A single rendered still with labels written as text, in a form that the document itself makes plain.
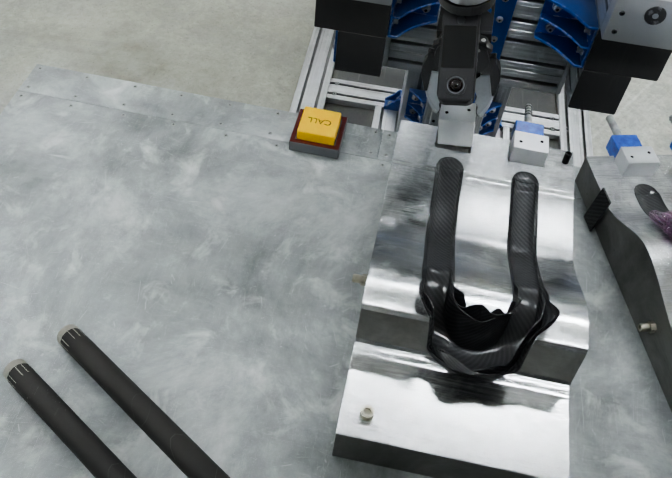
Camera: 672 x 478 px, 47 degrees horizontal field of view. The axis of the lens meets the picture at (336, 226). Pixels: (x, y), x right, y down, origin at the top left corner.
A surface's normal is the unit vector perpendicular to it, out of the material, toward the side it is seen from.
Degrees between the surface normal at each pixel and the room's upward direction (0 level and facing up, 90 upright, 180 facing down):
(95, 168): 0
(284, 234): 0
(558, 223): 4
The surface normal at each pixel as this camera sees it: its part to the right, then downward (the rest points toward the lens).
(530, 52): -0.15, 0.75
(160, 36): 0.07, -0.64
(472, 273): 0.15, -0.90
